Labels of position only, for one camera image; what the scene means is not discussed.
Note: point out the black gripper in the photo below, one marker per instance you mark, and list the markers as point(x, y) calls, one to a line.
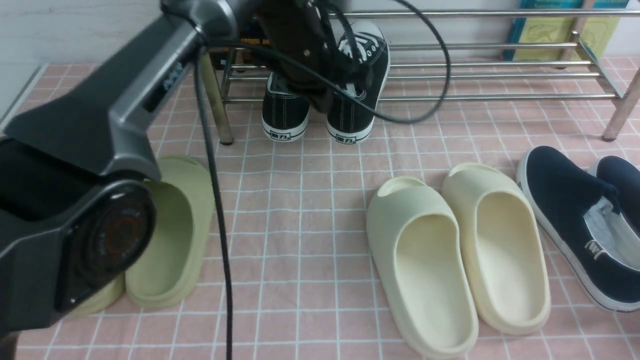
point(301, 30)

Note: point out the black canvas sneaker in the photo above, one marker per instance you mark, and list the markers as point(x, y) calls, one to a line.
point(350, 124)
point(285, 115)

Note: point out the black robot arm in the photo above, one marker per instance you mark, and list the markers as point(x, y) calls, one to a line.
point(75, 210)

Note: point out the metal shoe rack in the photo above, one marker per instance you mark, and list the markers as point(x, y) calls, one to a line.
point(588, 67)

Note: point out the left navy slip-on shoe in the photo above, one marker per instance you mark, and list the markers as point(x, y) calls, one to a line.
point(582, 216)

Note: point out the navy slip-on shoe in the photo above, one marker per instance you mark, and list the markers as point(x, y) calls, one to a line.
point(582, 216)
point(625, 177)

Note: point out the right navy slip-on shoe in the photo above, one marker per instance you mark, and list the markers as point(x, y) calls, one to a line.
point(625, 177)

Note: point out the black image processing book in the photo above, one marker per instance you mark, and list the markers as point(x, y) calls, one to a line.
point(252, 33)

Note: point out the blue yellow book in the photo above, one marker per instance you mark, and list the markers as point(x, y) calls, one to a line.
point(596, 33)

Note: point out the left cream foam slipper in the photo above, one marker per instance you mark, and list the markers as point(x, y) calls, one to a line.
point(414, 240)

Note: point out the cream foam slipper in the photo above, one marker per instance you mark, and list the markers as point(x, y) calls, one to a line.
point(414, 240)
point(500, 247)

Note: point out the right green foam slipper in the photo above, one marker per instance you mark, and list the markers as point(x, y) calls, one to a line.
point(170, 267)

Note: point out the green foam slipper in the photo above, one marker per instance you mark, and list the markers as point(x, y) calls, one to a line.
point(101, 300)
point(170, 267)

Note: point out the left green foam slipper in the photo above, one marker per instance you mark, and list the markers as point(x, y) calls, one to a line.
point(101, 300)

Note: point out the right cream foam slipper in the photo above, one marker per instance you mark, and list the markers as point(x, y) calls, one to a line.
point(500, 247)

